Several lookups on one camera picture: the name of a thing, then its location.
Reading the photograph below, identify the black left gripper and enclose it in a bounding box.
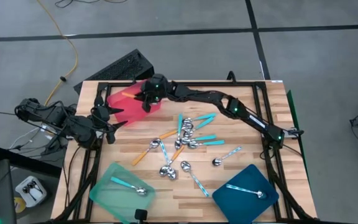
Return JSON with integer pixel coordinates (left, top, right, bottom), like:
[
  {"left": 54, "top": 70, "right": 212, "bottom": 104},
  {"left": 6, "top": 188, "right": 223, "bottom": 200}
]
[{"left": 90, "top": 95, "right": 129, "bottom": 145}]

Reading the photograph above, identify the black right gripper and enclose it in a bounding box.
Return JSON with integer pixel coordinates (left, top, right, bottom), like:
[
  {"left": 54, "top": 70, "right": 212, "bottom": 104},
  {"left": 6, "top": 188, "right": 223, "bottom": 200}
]
[{"left": 134, "top": 73, "right": 171, "bottom": 114}]

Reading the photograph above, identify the striped-handled metal spoon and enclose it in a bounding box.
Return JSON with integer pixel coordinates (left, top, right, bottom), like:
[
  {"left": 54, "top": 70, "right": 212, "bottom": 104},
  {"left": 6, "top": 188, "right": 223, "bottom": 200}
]
[
  {"left": 211, "top": 146, "right": 243, "bottom": 167},
  {"left": 160, "top": 140, "right": 177, "bottom": 181},
  {"left": 225, "top": 183, "right": 266, "bottom": 200},
  {"left": 180, "top": 160, "right": 211, "bottom": 198}
]

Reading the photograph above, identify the pink plastic bin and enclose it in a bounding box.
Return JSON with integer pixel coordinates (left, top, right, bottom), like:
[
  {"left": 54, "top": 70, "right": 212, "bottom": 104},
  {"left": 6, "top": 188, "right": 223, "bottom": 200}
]
[{"left": 106, "top": 79, "right": 163, "bottom": 127}]

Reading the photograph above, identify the black mesh computer tower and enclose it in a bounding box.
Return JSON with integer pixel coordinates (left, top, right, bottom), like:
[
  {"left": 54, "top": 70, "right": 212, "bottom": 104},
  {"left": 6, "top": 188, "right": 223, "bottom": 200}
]
[{"left": 73, "top": 48, "right": 155, "bottom": 95}]

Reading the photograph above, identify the translucent teal plastic bin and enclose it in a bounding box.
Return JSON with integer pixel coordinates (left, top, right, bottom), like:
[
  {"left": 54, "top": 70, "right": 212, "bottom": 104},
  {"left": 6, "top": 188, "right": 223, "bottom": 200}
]
[{"left": 88, "top": 161, "right": 157, "bottom": 223}]

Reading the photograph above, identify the white box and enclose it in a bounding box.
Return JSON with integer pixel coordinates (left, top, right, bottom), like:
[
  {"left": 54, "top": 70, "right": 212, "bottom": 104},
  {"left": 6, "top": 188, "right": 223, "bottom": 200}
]
[{"left": 14, "top": 175, "right": 48, "bottom": 208}]

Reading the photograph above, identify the yellow tape roll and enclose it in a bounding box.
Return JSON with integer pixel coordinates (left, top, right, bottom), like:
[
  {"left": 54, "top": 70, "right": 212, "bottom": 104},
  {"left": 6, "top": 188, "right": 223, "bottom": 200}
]
[{"left": 13, "top": 197, "right": 27, "bottom": 215}]

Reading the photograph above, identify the dark blue plastic bin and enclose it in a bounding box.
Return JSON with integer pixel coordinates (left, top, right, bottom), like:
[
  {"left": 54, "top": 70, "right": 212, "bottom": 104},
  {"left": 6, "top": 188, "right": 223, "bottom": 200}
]
[{"left": 211, "top": 164, "right": 280, "bottom": 224}]

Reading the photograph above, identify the green board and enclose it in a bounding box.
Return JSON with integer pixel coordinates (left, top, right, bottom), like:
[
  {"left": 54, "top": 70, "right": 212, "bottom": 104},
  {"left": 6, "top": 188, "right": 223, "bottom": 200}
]
[{"left": 285, "top": 89, "right": 306, "bottom": 167}]

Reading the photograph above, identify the yellow hanging cable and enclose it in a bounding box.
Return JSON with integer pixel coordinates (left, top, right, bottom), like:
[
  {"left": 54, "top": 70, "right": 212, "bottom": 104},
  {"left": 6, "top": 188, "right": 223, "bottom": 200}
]
[{"left": 35, "top": 0, "right": 79, "bottom": 107}]

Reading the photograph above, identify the black table-level camera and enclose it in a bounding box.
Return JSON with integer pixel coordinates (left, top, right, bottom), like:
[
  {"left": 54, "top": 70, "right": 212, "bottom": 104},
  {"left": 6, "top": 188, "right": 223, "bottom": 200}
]
[{"left": 134, "top": 208, "right": 149, "bottom": 224}]

